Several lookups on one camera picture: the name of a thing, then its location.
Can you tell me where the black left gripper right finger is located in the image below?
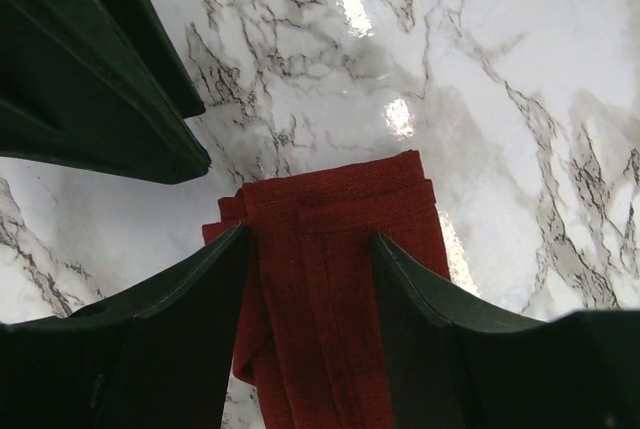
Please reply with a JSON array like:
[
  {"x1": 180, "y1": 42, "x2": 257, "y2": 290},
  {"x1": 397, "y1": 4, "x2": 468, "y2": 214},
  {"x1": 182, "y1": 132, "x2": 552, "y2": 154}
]
[{"x1": 371, "y1": 235, "x2": 639, "y2": 428}]

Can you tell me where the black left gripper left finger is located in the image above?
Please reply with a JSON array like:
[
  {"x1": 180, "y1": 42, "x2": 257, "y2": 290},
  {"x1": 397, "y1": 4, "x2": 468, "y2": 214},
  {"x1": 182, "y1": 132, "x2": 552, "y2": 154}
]
[{"x1": 1, "y1": 225, "x2": 251, "y2": 429}]

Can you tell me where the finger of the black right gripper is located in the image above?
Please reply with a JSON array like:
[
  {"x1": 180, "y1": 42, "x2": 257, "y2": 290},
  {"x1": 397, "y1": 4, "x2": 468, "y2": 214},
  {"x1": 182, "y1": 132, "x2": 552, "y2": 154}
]
[
  {"x1": 1, "y1": 0, "x2": 210, "y2": 184},
  {"x1": 99, "y1": 0, "x2": 205, "y2": 118}
]

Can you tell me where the dark red cloth napkin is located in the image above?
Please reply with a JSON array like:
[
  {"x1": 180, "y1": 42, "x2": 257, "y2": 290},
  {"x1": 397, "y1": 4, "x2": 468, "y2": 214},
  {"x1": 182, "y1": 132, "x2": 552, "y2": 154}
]
[{"x1": 203, "y1": 150, "x2": 449, "y2": 428}]

